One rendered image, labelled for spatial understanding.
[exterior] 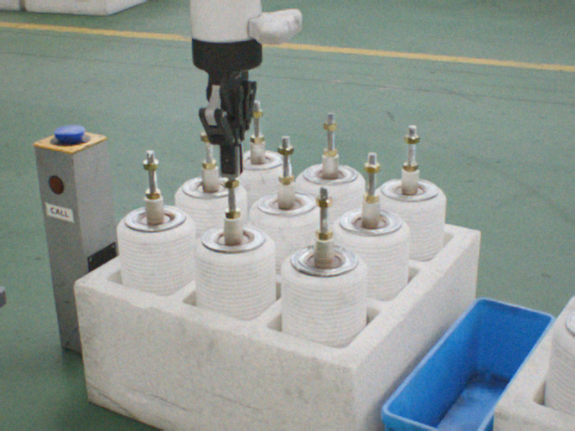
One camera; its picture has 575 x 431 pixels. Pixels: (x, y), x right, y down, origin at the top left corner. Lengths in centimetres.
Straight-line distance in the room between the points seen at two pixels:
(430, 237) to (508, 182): 77
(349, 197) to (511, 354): 30
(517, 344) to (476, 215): 58
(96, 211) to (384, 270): 41
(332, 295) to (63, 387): 46
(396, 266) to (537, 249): 60
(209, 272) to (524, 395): 37
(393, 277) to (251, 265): 18
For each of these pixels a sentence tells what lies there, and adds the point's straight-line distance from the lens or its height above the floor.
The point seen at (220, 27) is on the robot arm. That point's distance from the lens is 93.
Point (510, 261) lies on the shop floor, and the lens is 158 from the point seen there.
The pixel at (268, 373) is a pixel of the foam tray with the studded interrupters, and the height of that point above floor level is 14.
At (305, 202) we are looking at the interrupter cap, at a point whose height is 25.
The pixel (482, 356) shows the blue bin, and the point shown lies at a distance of 124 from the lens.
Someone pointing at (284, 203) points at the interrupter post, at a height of 26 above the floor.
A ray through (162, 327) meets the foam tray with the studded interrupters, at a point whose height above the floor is 16.
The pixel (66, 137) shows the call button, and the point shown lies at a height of 32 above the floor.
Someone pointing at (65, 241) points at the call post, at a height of 18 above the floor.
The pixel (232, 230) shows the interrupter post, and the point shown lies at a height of 27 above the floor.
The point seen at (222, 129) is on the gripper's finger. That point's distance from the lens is 94.
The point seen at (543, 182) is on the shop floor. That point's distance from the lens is 194.
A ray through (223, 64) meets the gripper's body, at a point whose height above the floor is 47.
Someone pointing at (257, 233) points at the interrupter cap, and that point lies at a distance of 105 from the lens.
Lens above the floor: 69
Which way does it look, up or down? 24 degrees down
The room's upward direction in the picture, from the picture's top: 1 degrees counter-clockwise
